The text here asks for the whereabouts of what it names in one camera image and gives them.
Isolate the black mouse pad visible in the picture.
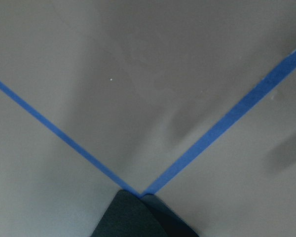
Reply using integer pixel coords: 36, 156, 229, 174
92, 190, 199, 237

